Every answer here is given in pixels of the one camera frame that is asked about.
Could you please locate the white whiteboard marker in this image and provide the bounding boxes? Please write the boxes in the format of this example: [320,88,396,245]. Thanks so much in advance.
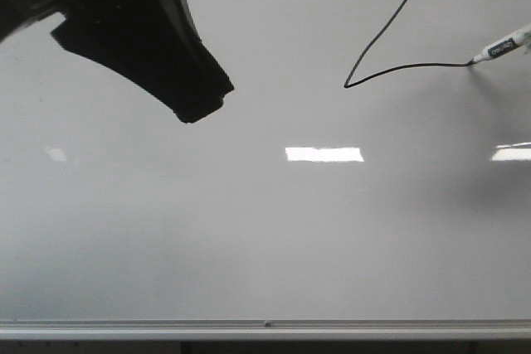
[468,24,530,65]

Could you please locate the black gripper finger view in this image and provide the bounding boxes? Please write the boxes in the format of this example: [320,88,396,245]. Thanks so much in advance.
[51,0,234,123]

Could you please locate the white whiteboard with aluminium frame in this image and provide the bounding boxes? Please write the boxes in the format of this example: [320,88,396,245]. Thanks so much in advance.
[1,0,530,340]

